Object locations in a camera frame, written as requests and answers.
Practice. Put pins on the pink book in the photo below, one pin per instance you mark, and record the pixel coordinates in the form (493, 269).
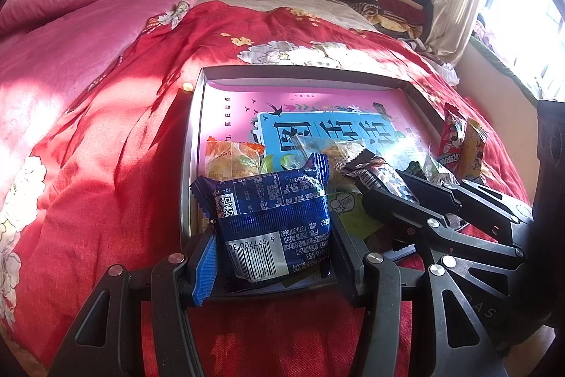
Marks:
(229, 103)

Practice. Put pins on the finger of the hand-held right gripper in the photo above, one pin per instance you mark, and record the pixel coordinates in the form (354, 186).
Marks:
(397, 222)
(463, 200)

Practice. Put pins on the orange bread packet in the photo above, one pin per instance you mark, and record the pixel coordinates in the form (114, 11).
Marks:
(229, 160)

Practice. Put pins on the blue snack packet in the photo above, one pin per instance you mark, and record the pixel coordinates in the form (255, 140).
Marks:
(265, 227)

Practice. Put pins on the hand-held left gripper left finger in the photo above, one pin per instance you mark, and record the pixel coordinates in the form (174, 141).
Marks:
(206, 271)

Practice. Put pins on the red floral blanket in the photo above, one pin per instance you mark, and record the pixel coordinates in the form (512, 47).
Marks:
(110, 182)

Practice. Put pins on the pink quilt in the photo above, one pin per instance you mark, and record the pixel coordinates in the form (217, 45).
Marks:
(88, 6)

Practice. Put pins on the green edged sill mat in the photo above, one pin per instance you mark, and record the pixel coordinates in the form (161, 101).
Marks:
(503, 68)

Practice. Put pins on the green snack packet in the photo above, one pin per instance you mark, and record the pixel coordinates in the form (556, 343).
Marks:
(348, 213)

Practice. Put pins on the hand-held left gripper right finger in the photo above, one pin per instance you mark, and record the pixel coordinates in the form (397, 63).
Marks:
(346, 266)

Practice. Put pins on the yellow candy packet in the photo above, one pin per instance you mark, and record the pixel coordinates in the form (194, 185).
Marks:
(472, 151)

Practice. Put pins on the white plastic bag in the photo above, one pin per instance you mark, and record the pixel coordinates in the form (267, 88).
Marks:
(441, 68)

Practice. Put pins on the red candy packet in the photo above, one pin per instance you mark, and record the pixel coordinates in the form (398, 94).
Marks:
(452, 134)

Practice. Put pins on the dark wafer bar packet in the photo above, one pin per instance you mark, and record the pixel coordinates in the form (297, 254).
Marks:
(379, 174)

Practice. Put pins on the grey cardboard box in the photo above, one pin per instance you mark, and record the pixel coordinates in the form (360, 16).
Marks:
(190, 165)

